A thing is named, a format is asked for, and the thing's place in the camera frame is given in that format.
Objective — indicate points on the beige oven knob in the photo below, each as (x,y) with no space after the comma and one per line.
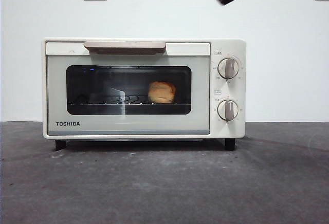
(228,67)
(228,110)

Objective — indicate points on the white Toshiba toaster oven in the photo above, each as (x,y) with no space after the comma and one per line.
(227,46)

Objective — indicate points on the golden bread loaf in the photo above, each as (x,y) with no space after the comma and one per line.
(162,92)

